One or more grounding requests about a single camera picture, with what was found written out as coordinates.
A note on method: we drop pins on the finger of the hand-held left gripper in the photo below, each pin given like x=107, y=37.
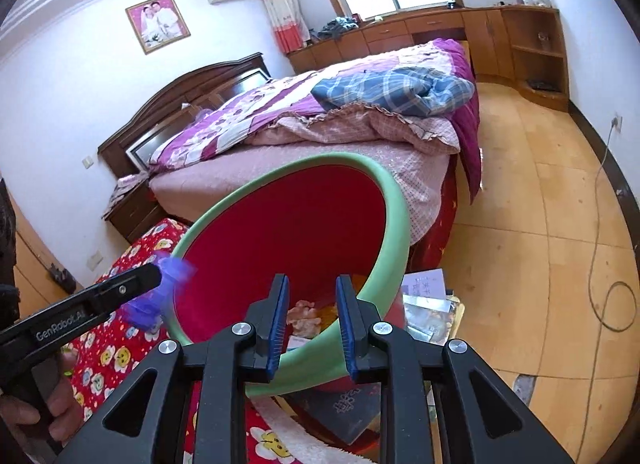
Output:
x=127, y=289

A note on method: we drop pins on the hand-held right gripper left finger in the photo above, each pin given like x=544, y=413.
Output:
x=277, y=329

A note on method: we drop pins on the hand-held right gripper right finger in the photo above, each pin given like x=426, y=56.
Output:
x=347, y=329

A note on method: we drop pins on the white and teal medicine box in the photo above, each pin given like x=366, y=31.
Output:
x=296, y=344

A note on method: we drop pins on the purple candy wrapper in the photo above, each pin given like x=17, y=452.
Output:
x=177, y=269

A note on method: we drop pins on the person's left hand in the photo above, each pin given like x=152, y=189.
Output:
x=65, y=404

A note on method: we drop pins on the orange foam fruit net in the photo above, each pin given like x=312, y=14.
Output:
x=329, y=316

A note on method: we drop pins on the white crumpled tissue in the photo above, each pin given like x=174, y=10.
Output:
x=305, y=319

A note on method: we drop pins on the red smiley flower tablecloth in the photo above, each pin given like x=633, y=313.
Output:
x=115, y=344

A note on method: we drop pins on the dark wooden nightstand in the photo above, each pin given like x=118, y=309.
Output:
x=140, y=214

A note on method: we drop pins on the wooden wardrobe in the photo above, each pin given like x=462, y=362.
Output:
x=35, y=254

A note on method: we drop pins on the silver foil bags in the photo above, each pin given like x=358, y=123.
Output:
x=435, y=319

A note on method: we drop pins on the pale printed paper sheet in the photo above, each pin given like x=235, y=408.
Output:
x=425, y=284

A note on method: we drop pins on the pink folded clothes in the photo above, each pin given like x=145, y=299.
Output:
x=122, y=191

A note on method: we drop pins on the pink ruffled blanket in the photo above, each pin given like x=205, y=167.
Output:
x=360, y=128

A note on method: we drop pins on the dark wooden bed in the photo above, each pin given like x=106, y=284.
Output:
x=200, y=83

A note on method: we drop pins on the purple patchwork quilt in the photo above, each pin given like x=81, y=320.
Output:
x=260, y=108

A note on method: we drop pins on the blue plaid blanket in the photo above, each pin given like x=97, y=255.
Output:
x=400, y=88

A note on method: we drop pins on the framed wedding photo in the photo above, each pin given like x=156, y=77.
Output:
x=157, y=23

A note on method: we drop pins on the dark green clothes pile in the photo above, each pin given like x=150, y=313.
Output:
x=340, y=27

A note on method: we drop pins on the long wooden window cabinet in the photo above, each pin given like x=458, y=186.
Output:
x=490, y=38

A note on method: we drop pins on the white and red curtain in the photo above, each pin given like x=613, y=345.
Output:
x=282, y=3

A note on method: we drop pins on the white wall switch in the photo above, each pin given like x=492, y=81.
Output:
x=88, y=161

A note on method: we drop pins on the white wall plug socket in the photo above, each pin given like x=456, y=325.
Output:
x=618, y=122

